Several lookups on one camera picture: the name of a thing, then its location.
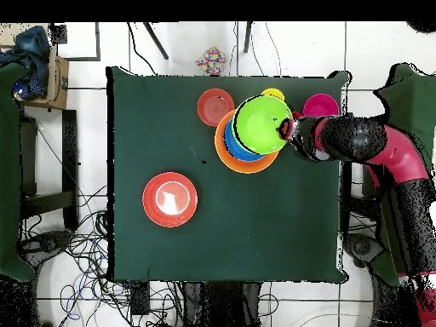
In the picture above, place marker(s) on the green bowl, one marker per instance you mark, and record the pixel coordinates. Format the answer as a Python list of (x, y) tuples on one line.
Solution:
[(259, 126)]

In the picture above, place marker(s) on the pink bowl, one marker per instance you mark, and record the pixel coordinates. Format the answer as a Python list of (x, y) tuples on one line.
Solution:
[(321, 105)]

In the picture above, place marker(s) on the large blue bowl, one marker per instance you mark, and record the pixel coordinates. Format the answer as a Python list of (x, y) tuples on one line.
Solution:
[(235, 151)]

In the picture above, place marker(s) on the large orange bowl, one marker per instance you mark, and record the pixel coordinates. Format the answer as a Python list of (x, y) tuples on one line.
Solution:
[(245, 167)]

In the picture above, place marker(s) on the wide red bowl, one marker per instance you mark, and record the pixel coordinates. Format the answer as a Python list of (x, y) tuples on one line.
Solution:
[(170, 200)]

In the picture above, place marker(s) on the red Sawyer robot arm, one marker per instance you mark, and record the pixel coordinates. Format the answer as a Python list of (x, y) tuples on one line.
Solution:
[(398, 156)]

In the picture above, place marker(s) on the yellow cup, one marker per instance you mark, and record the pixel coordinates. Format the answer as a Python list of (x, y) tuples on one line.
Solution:
[(272, 92)]

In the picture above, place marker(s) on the small red bowl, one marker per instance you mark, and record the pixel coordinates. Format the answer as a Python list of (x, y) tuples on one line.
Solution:
[(213, 107)]

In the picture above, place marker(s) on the black tripod leg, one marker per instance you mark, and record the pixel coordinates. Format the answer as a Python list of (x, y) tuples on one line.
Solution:
[(156, 41), (247, 37)]

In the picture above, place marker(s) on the colourful patterned box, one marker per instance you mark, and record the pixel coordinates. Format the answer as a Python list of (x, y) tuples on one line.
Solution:
[(211, 61)]

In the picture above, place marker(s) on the green cloth covered table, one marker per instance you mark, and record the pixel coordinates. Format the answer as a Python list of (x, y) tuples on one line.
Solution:
[(412, 98), (8, 170)]

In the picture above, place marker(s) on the dark green tablecloth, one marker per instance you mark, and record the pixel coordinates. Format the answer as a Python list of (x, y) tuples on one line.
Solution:
[(204, 238)]

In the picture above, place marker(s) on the black floor box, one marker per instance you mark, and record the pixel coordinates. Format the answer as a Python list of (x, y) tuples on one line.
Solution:
[(140, 298)]

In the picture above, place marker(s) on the cardboard box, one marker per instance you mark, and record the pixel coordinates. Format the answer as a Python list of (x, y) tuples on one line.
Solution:
[(58, 85)]

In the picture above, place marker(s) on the blue cloth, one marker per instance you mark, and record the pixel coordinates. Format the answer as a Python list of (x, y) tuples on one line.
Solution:
[(32, 44)]

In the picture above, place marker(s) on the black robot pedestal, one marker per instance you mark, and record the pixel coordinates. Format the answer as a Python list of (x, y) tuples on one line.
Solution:
[(221, 306)]

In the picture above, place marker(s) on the black floor frame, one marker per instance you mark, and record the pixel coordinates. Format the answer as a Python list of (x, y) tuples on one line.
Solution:
[(97, 41)]

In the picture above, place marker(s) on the black stool frame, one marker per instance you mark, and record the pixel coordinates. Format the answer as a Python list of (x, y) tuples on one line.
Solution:
[(69, 153)]

